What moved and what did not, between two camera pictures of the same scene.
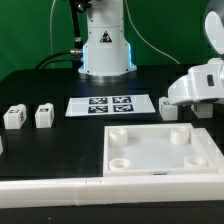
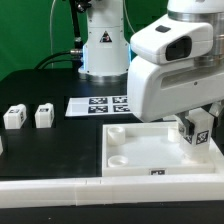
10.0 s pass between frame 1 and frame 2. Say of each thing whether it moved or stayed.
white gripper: moved
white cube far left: stayed
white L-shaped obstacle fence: stayed
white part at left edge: stayed
